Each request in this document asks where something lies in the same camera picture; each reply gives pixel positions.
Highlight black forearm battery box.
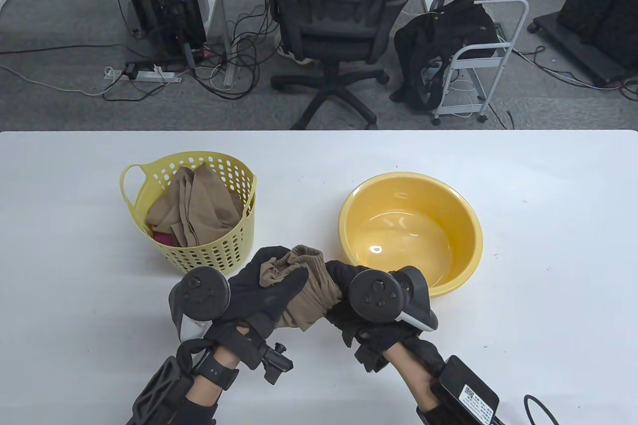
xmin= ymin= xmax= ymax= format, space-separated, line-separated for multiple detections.
xmin=431 ymin=355 xmax=500 ymax=425

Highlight black computer tower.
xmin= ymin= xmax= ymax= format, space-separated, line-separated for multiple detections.
xmin=111 ymin=0 xmax=207 ymax=63

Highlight yellow perforated plastic basket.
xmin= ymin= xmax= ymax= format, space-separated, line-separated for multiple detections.
xmin=120 ymin=151 xmax=258 ymax=276

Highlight black office chair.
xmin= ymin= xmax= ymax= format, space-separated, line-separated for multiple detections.
xmin=263 ymin=0 xmax=419 ymax=131

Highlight black ribbed forearm pack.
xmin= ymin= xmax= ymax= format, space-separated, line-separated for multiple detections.
xmin=127 ymin=356 xmax=200 ymax=425

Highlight black forearm strap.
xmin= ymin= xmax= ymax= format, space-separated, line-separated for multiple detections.
xmin=174 ymin=398 xmax=217 ymax=425
xmin=416 ymin=405 xmax=449 ymax=425

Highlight person's right hand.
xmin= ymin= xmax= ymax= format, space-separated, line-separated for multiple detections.
xmin=324 ymin=261 xmax=444 ymax=361

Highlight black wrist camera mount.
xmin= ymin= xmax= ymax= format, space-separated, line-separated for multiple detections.
xmin=259 ymin=343 xmax=294 ymax=385
xmin=354 ymin=335 xmax=394 ymax=373

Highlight black cable on table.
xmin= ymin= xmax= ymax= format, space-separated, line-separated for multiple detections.
xmin=523 ymin=395 xmax=559 ymax=425

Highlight black cabinet on casters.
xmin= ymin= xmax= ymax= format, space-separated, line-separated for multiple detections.
xmin=528 ymin=0 xmax=638 ymax=88

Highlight white power strip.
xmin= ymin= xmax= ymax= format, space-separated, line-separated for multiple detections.
xmin=105 ymin=66 xmax=182 ymax=83

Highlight tan shorts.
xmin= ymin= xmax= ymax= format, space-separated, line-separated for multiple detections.
xmin=259 ymin=245 xmax=343 ymax=332
xmin=145 ymin=164 xmax=245 ymax=248

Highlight person's left forearm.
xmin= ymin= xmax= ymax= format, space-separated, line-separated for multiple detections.
xmin=184 ymin=345 xmax=245 ymax=425

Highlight person's left hand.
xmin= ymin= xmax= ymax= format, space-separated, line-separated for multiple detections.
xmin=204 ymin=247 xmax=310 ymax=346

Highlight tangled black floor cables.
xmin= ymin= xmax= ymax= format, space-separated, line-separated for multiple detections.
xmin=192 ymin=6 xmax=277 ymax=100

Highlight black backpack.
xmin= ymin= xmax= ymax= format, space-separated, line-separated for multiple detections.
xmin=390 ymin=0 xmax=500 ymax=113

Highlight yellow plastic basin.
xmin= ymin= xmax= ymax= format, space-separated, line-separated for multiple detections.
xmin=338 ymin=172 xmax=483 ymax=297

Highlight metal desk leg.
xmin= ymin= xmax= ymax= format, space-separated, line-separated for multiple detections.
xmin=209 ymin=0 xmax=236 ymax=89

